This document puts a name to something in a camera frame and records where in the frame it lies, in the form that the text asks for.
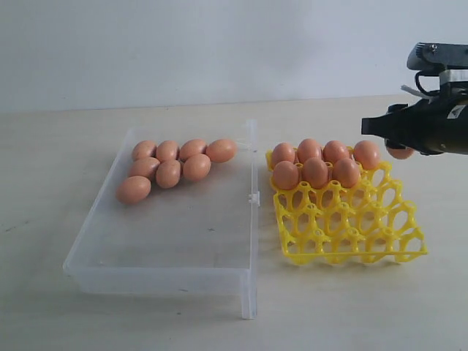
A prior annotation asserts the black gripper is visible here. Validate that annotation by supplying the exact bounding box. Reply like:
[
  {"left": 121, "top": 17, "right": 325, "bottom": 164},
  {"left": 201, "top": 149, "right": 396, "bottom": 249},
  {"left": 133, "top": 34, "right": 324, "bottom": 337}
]
[{"left": 361, "top": 94, "right": 467, "bottom": 155}]

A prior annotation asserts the brown egg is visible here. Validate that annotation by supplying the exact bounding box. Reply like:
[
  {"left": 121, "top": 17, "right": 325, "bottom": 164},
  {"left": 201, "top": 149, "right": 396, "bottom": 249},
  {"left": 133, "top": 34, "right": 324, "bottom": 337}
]
[
  {"left": 205, "top": 138, "right": 238, "bottom": 163},
  {"left": 302, "top": 157, "right": 328, "bottom": 189},
  {"left": 296, "top": 138, "right": 322, "bottom": 163},
  {"left": 273, "top": 161, "right": 300, "bottom": 190},
  {"left": 156, "top": 159, "right": 181, "bottom": 189},
  {"left": 183, "top": 154, "right": 211, "bottom": 182},
  {"left": 116, "top": 175, "right": 151, "bottom": 205},
  {"left": 179, "top": 138, "right": 207, "bottom": 162},
  {"left": 127, "top": 156, "right": 160, "bottom": 181},
  {"left": 132, "top": 140, "right": 157, "bottom": 161},
  {"left": 271, "top": 142, "right": 295, "bottom": 167},
  {"left": 386, "top": 147, "right": 414, "bottom": 160},
  {"left": 156, "top": 140, "right": 179, "bottom": 163},
  {"left": 322, "top": 140, "right": 350, "bottom": 165},
  {"left": 353, "top": 140, "right": 380, "bottom": 170},
  {"left": 332, "top": 158, "right": 361, "bottom": 188}
]

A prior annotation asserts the yellow plastic egg tray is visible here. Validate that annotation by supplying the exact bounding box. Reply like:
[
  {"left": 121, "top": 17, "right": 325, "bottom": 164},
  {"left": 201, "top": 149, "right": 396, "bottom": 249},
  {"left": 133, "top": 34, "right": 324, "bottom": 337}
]
[{"left": 273, "top": 161, "right": 428, "bottom": 265}]

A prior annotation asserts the clear plastic box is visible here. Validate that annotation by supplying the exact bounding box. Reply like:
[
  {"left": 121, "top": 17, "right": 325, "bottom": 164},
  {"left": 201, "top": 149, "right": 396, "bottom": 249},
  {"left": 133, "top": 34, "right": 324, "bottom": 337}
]
[{"left": 63, "top": 120, "right": 260, "bottom": 319}]

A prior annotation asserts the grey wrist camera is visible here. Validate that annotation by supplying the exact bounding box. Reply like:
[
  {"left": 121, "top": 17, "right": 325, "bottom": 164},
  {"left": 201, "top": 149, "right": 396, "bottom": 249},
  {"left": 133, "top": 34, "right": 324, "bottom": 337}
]
[{"left": 407, "top": 42, "right": 467, "bottom": 95}]

